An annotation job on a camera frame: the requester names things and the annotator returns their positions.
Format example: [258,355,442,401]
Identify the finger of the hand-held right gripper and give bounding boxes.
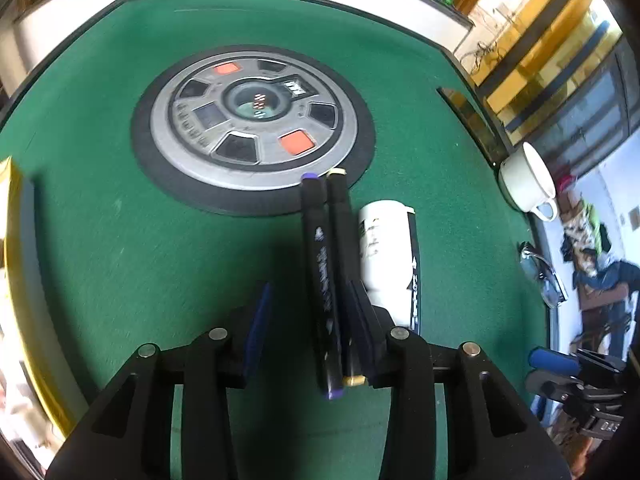
[525,370,586,403]
[529,347,581,376]

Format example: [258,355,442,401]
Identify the tangled cables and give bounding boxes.
[460,37,506,68]

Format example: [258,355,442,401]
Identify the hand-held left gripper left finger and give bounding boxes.
[47,282,274,480]

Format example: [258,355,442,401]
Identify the black marker purple caps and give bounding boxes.
[300,171,347,402]

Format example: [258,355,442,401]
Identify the round grey table control panel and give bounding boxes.
[131,49,377,217]

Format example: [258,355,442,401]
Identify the white cup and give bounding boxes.
[497,141,558,222]

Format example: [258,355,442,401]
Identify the pile of clothes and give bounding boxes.
[560,175,640,321]

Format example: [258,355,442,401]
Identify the white plastic bottle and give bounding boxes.
[357,200,416,328]

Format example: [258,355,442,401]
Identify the black marker yellow caps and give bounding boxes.
[326,167,370,388]
[406,207,423,333]

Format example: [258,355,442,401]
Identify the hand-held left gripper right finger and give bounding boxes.
[350,280,571,480]

